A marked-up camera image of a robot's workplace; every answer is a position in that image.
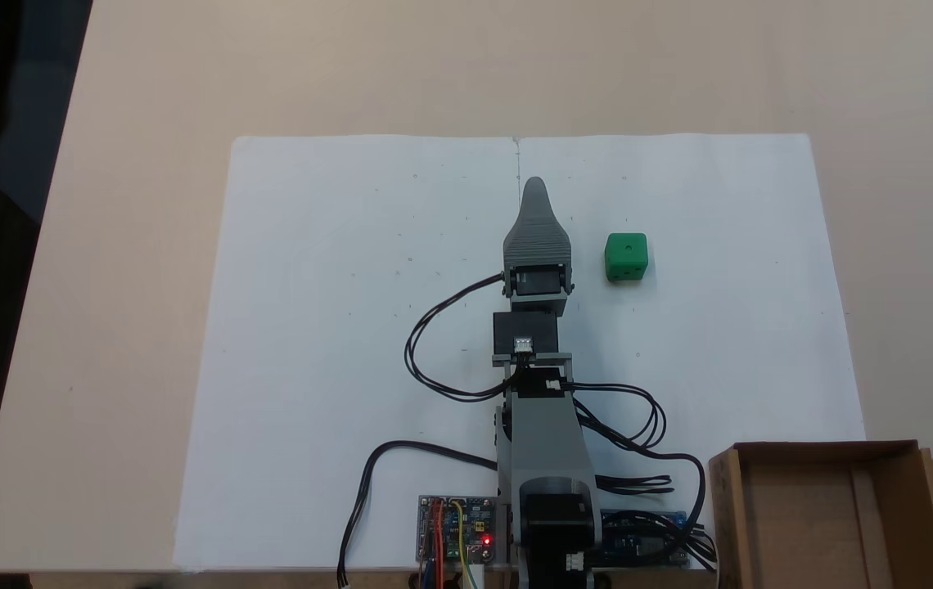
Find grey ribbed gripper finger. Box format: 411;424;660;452
503;176;573;269

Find green dice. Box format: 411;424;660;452
604;233;649;283

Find white paper sheet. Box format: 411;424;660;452
516;133;867;572
174;135;525;572

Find circuit board with red LED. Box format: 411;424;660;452
417;495;510;567

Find blue circuit board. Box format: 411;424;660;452
597;509;693;568

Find brown cardboard box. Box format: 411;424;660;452
708;440;933;589

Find black gripper motor cable loop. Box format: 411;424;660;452
404;274;516;402

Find black elbow motor cable loop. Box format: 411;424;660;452
569;380;669;452

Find black cable bundle at base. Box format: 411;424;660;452
593;474;674;497

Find yellow wire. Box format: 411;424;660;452
450;501;480;589

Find long black base cable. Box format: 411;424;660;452
337;440;500;588

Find black shoulder cable to board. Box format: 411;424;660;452
589;438;718;570

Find orange wire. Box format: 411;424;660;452
429;499;446;589

